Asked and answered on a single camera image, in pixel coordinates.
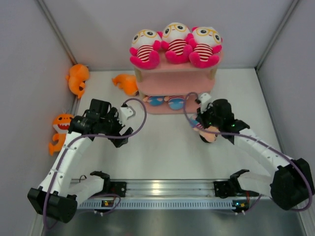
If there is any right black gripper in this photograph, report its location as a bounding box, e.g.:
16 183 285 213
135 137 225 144
195 104 222 130

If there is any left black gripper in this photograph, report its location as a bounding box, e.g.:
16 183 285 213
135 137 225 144
99 108 132 147

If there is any blue-hat doll plush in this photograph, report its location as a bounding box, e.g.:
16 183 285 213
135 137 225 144
189 114 219 143

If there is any black-haired doll plush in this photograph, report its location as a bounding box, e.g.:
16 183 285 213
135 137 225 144
164 95 185 110

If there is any orange shark plush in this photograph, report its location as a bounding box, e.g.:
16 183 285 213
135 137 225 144
112 74 138 96
49 114 74 156
65 64 90 99

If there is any pink panda plush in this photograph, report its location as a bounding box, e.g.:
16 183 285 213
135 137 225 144
158 22 192 64
189 27 223 68
129 29 161 70

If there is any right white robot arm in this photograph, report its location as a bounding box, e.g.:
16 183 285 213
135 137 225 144
195 94 315 210

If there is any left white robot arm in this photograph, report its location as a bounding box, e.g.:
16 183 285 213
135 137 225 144
27 99 135 223

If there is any pink three-tier shelf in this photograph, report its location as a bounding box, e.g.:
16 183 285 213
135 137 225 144
132 49 225 115

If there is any doll plush on bottom shelf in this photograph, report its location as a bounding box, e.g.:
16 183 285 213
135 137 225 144
143 96 164 106

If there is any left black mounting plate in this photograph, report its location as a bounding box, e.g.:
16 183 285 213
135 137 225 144
108 181 127 197

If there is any black mounting plate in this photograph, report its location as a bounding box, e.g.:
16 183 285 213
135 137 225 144
108 181 127 197
213 181 234 199

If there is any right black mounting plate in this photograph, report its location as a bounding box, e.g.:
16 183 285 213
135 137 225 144
213 181 234 199

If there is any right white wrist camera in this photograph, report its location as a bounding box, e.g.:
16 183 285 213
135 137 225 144
195 92 212 112

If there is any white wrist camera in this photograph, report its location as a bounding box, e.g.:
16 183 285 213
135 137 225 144
118 103 136 124
195 92 212 112

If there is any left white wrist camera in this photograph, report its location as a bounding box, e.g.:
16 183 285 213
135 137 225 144
118 103 136 124

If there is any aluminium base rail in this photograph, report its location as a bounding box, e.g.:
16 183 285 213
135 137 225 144
71 178 271 199

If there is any white slotted cable duct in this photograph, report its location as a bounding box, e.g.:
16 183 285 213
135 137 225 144
78 199 248 210

